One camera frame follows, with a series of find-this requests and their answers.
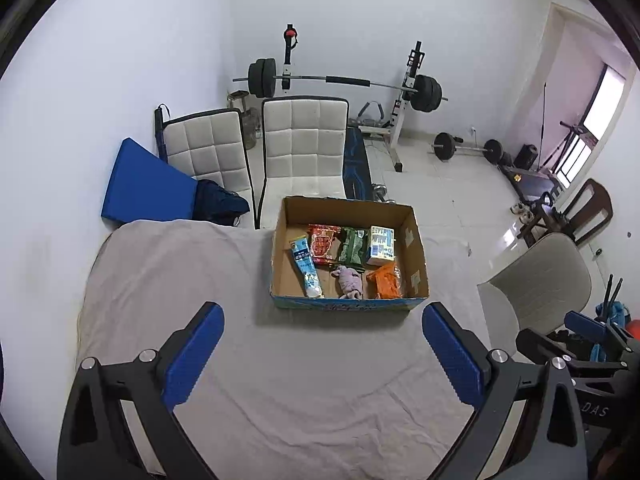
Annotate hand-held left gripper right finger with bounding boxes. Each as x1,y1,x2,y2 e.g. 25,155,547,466
421,302,588,480

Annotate black speaker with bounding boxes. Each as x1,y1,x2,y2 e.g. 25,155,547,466
514,144,538,170

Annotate red snack packet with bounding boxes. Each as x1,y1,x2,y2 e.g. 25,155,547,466
307,223,342,266

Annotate cardboard box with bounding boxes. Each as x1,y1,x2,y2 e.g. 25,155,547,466
270,196,431,313

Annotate brown wooden chair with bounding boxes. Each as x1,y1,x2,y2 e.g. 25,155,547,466
517,178,614,248

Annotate grey purple plush toy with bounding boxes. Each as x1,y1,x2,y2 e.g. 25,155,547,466
330,265,365,300

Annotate green snack packet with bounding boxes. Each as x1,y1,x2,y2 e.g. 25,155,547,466
336,227,371,267

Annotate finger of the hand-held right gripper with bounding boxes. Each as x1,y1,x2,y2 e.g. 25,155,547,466
529,328,626,378
564,311,640,357

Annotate light blue bag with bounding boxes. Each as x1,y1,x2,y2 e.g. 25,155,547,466
590,301,632,361

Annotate white padded chair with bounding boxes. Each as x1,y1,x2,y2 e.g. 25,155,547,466
255,96,349,228
162,108,256,228

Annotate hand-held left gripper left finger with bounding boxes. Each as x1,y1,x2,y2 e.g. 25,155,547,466
57,301,226,480

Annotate orange snack packet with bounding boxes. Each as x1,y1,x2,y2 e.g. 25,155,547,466
365,262,402,300

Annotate blue foam mat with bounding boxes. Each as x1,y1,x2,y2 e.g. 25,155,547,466
101,138,198,223

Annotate brown black treadmill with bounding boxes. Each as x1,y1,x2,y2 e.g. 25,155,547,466
497,162,566,201

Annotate dark narrow bag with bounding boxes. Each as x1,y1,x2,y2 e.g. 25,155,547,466
154,104,171,163

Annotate black blue bench pad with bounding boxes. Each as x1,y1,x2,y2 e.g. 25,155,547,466
342,127,373,201

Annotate long blue snack packet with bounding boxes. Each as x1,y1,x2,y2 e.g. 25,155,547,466
290,236,325,299

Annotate grey exercise handle frame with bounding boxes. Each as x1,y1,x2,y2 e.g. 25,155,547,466
356,101,387,128

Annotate window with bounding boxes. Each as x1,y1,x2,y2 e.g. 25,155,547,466
555,62,628,188

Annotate black antennas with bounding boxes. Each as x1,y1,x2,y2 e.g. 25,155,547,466
604,274,624,322

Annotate white and blue carton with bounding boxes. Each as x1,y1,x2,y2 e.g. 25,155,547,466
366,226,396,266

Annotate dark blue bag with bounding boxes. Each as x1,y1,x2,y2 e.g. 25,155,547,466
192,178,251,226

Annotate grey plastic chair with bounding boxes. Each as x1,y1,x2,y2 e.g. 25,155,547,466
477,232,593,336

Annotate large black barbell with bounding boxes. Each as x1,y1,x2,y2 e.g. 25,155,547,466
232,57,449,113

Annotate white squat rack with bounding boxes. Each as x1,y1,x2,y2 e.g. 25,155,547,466
279,24,426,173

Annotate grey metal weights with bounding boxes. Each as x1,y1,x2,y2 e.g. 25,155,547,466
227,90,262,151

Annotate grey table cloth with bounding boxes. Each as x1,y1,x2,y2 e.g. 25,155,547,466
75,220,493,480

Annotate small black barbell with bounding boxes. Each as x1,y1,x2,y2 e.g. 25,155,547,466
431,132,505,165

